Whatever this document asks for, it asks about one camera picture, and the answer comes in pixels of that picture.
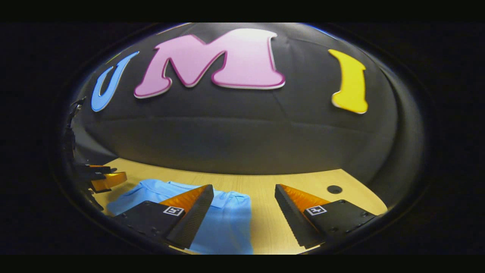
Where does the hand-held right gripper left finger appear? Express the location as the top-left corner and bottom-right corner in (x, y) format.
(114, 184), (214, 250)

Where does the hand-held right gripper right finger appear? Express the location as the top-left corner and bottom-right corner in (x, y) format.
(274, 184), (379, 250)

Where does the light blue T-shirt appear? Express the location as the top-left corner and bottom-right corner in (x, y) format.
(106, 179), (253, 255)

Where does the black backdrop cloth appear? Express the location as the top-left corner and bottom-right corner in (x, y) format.
(70, 23), (425, 198)

